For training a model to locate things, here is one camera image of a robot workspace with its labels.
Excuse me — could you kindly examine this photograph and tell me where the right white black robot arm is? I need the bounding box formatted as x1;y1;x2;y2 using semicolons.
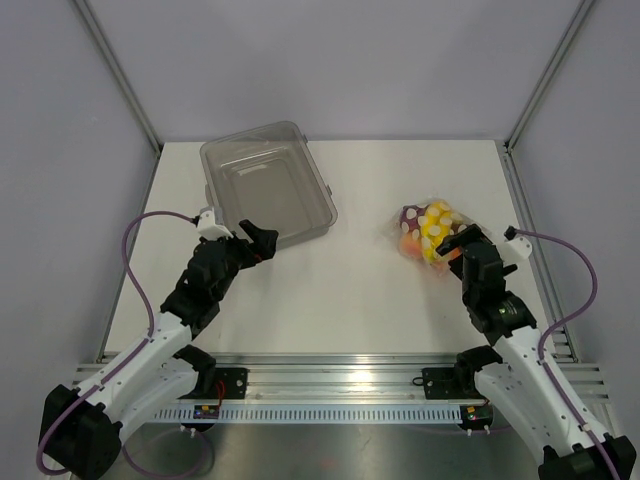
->
436;224;637;479

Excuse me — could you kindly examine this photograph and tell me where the clear grey plastic bin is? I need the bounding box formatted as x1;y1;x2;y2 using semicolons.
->
200;121;338;249

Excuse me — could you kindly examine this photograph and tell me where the right aluminium frame post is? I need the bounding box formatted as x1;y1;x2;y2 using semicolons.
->
504;0;599;154

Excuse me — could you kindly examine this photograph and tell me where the right small circuit board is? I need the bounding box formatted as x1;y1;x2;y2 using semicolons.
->
464;405;493;424

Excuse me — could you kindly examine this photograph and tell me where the white slotted cable duct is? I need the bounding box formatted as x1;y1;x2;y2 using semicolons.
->
151;404;462;425

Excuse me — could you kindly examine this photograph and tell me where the small circuit board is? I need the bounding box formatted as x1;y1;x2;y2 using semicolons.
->
193;405;220;420
464;405;493;424

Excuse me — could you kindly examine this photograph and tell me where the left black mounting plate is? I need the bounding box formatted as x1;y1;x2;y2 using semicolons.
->
181;367;249;400

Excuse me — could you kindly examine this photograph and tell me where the left small circuit board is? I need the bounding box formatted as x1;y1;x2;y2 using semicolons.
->
193;405;220;420

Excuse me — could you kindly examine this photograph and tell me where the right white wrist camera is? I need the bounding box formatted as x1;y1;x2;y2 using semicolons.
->
498;226;532;265

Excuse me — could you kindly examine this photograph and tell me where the black mounting plate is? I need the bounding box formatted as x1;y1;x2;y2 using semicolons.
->
181;367;249;400
421;367;485;400

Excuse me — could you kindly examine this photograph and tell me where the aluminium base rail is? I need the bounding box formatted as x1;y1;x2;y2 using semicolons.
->
67;352;611;404

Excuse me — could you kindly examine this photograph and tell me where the left aluminium frame post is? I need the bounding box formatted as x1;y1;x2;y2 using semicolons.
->
70;0;163;157

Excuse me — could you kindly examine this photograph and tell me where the orange toy fruit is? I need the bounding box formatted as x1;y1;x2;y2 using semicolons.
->
398;234;423;260

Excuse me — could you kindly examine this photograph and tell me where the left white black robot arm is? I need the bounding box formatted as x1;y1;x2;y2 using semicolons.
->
36;212;279;479

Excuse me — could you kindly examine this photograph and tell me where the aluminium frame post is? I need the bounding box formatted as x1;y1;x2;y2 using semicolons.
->
504;0;599;154
70;0;163;157

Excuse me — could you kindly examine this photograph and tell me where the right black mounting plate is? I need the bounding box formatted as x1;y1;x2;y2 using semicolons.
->
421;367;485;400

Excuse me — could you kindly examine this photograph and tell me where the clear zip top bag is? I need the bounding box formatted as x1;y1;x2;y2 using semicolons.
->
378;197;492;275

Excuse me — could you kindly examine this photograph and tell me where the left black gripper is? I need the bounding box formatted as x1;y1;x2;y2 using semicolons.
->
203;220;277;301

